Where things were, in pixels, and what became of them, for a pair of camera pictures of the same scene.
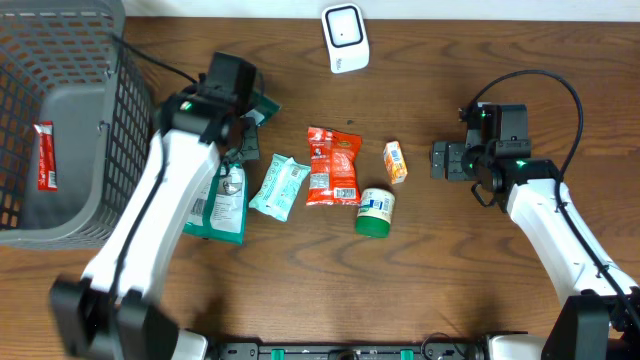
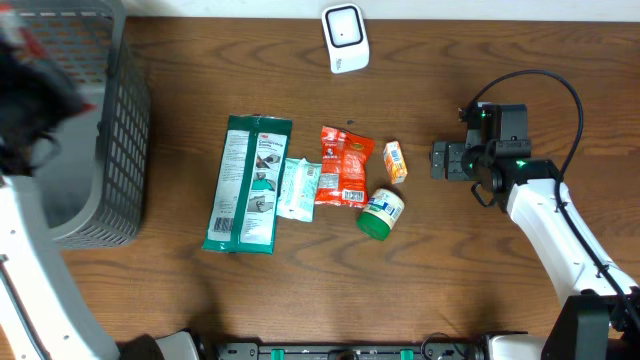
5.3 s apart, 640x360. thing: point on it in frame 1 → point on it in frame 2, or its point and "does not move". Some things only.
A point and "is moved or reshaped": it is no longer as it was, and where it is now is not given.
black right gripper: [455, 169] does not move
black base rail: [432, 350] does not move
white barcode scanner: [346, 37] does not move
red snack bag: [333, 178] is moved or reshaped
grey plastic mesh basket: [76, 121] does not move
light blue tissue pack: [277, 194] → [299, 189]
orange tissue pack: [395, 161] does not move
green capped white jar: [374, 213] is moved or reshaped
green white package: [218, 211] is moved or reshaped
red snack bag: [47, 178] → [14, 29]
